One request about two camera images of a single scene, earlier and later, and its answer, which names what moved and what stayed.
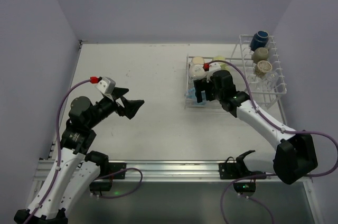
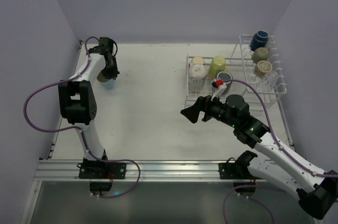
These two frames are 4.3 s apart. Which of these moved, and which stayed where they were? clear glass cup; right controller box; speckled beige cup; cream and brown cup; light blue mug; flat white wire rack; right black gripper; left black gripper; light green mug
Moved: light blue mug; right black gripper; left black gripper
Stayed: light green mug; clear glass cup; cream and brown cup; speckled beige cup; right controller box; flat white wire rack
